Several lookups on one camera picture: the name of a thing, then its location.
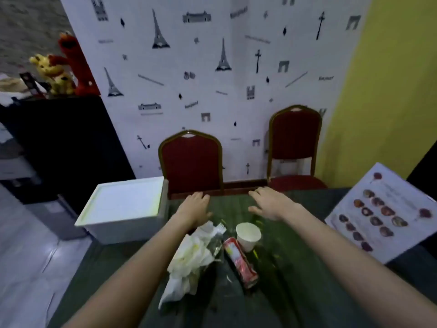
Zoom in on person's left hand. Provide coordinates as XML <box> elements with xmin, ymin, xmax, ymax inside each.
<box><xmin>175</xmin><ymin>191</ymin><xmax>213</xmax><ymax>231</ymax></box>

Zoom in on person's right hand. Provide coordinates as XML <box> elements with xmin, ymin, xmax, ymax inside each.
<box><xmin>248</xmin><ymin>186</ymin><xmax>298</xmax><ymax>222</ymax></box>

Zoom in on white paper cup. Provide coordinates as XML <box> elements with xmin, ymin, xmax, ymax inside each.
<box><xmin>235</xmin><ymin>222</ymin><xmax>263</xmax><ymax>252</ymax></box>

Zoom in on white napkins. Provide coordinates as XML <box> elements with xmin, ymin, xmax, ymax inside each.
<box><xmin>158</xmin><ymin>221</ymin><xmax>226</xmax><ymax>311</ymax></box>

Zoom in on red snack packet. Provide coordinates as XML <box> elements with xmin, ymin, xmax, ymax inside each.
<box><xmin>223</xmin><ymin>236</ymin><xmax>259</xmax><ymax>289</ymax></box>

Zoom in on white storage box lid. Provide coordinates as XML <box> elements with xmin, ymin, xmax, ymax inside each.
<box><xmin>74</xmin><ymin>176</ymin><xmax>168</xmax><ymax>228</ymax></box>

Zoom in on clear plastic storage box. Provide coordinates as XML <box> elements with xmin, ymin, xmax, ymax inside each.
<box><xmin>83</xmin><ymin>179</ymin><xmax>170</xmax><ymax>246</ymax></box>

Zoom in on person's right forearm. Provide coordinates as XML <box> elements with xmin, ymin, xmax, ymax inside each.
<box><xmin>283</xmin><ymin>204</ymin><xmax>437</xmax><ymax>328</ymax></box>

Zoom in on person's left forearm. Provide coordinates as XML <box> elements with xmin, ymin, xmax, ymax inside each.
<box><xmin>63</xmin><ymin>213</ymin><xmax>197</xmax><ymax>328</ymax></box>

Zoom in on red gold-framed chair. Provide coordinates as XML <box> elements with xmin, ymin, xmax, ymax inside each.
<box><xmin>158</xmin><ymin>130</ymin><xmax>225</xmax><ymax>199</ymax></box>
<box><xmin>266</xmin><ymin>105</ymin><xmax>328</xmax><ymax>192</ymax></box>

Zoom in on white printed picture sheet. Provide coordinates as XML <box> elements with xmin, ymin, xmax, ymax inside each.
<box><xmin>324</xmin><ymin>163</ymin><xmax>437</xmax><ymax>265</ymax></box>

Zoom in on black cabinet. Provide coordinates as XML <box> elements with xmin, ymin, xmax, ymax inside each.
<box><xmin>0</xmin><ymin>94</ymin><xmax>137</xmax><ymax>215</ymax></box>

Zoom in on red plush toy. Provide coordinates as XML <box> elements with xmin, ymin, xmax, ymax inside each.
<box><xmin>57</xmin><ymin>31</ymin><xmax>101</xmax><ymax>97</ymax></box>

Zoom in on yellow plush toy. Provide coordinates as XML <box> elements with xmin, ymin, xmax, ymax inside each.
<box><xmin>29</xmin><ymin>53</ymin><xmax>76</xmax><ymax>96</ymax></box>

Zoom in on dark printed box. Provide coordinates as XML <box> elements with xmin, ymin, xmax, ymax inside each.
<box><xmin>19</xmin><ymin>71</ymin><xmax>47</xmax><ymax>99</ymax></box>

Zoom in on beige fluffy item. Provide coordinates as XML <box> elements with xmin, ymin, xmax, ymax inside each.
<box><xmin>0</xmin><ymin>77</ymin><xmax>30</xmax><ymax>93</ymax></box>

